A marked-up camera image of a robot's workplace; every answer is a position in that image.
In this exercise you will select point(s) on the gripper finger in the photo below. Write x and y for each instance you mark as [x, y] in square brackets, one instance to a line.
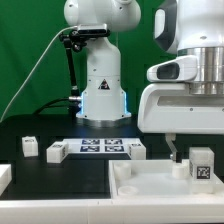
[176, 156]

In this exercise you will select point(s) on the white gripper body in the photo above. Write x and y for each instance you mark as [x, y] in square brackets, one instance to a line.
[170, 108]

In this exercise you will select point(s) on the white square tabletop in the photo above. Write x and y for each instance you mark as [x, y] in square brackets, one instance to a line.
[157, 179]

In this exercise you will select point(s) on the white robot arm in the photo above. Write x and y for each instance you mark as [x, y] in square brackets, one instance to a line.
[182, 27]

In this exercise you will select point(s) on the white sheet with markers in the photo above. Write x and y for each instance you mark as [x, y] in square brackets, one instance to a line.
[101, 145]

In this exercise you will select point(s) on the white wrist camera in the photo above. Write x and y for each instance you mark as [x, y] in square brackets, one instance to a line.
[181, 69]

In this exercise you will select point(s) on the white fence front rail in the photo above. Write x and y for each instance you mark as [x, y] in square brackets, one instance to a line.
[109, 211]

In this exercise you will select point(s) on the white fence rail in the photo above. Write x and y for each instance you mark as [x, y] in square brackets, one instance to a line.
[109, 211]
[5, 176]

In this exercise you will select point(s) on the grey mounted camera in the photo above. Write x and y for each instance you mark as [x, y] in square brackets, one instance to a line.
[93, 30]

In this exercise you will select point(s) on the white fence left rail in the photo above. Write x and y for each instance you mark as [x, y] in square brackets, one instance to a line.
[5, 176]

